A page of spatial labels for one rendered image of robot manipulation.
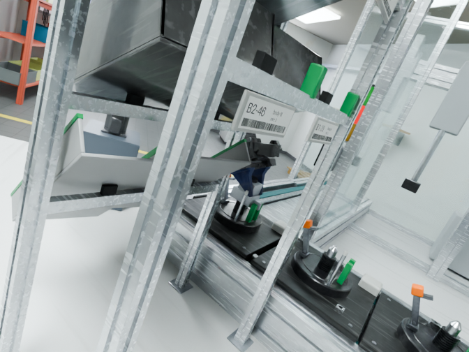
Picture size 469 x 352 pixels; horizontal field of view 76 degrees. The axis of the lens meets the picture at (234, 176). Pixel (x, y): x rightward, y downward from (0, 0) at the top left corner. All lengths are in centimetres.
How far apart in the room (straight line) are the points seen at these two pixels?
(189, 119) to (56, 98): 17
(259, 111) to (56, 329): 47
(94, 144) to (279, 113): 64
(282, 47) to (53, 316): 53
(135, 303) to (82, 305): 38
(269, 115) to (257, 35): 9
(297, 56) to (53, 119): 28
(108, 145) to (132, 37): 59
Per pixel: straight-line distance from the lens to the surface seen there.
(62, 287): 65
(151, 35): 24
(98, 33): 33
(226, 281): 67
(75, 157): 33
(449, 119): 166
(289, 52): 40
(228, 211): 79
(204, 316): 66
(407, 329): 73
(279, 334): 64
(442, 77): 176
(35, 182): 36
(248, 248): 70
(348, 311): 69
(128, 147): 83
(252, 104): 22
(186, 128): 18
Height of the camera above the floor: 130
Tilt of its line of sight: 16 degrees down
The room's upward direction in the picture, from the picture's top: 21 degrees clockwise
